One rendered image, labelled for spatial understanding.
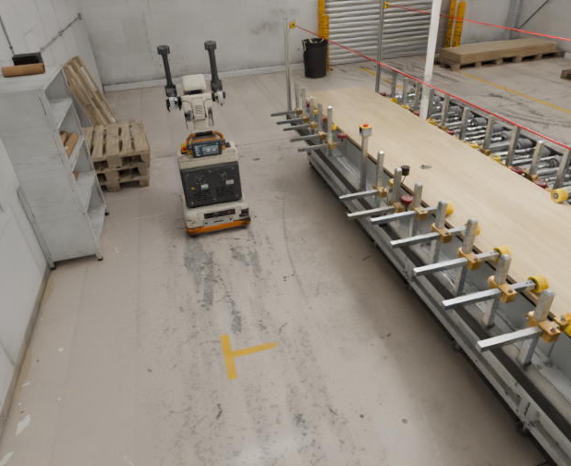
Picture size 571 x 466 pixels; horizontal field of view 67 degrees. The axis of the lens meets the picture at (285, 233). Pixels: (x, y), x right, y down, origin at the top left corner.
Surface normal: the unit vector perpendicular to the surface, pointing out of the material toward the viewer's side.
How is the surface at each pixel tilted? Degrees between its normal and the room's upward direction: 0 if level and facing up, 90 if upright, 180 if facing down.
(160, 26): 90
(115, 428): 0
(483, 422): 0
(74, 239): 90
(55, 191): 90
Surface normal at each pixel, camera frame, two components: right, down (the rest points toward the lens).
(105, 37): 0.26, 0.52
